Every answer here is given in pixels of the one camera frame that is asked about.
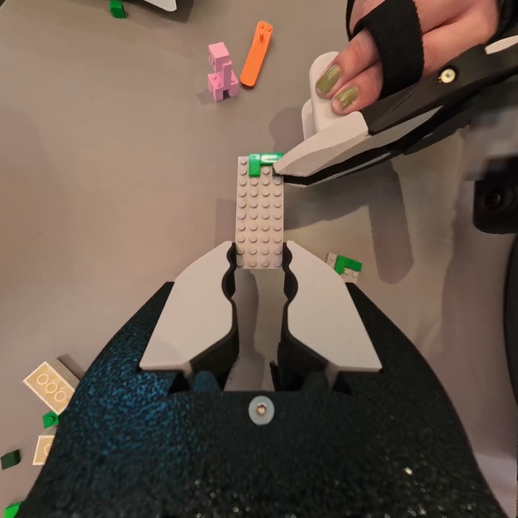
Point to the tan lego brick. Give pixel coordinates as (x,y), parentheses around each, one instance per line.
(46,384)
(41,450)

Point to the person's right hand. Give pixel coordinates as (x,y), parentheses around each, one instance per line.
(453,28)

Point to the small green lego brick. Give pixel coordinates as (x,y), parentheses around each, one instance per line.
(11,510)
(50,420)
(117,9)

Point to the grey studded lego plate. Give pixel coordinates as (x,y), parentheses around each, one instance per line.
(350,276)
(259,210)

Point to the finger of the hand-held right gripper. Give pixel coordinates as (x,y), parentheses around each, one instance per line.
(344,175)
(323,149)

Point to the dark green lego brick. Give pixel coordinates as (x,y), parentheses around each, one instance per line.
(10,460)

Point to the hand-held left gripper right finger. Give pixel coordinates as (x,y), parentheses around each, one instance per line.
(327,323)

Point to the pink lego pig figure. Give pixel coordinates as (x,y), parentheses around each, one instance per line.
(220,71)

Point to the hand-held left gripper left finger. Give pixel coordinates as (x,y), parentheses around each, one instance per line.
(190,323)

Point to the orange lego brick separator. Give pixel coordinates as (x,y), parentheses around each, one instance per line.
(255,56)

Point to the green lego tile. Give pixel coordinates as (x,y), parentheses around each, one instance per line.
(270,157)
(353,264)
(339,267)
(254,168)

